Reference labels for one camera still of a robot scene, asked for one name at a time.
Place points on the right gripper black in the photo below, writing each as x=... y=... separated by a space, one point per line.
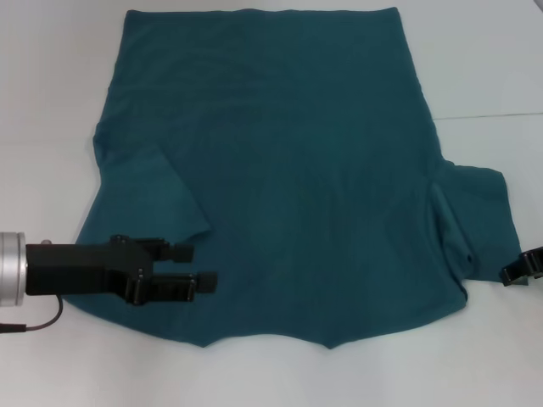
x=538 y=263

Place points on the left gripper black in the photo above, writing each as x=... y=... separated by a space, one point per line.
x=68 y=269

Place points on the teal blue t-shirt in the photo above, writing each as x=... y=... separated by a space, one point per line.
x=288 y=169

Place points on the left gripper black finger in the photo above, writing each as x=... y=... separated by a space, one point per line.
x=207 y=282

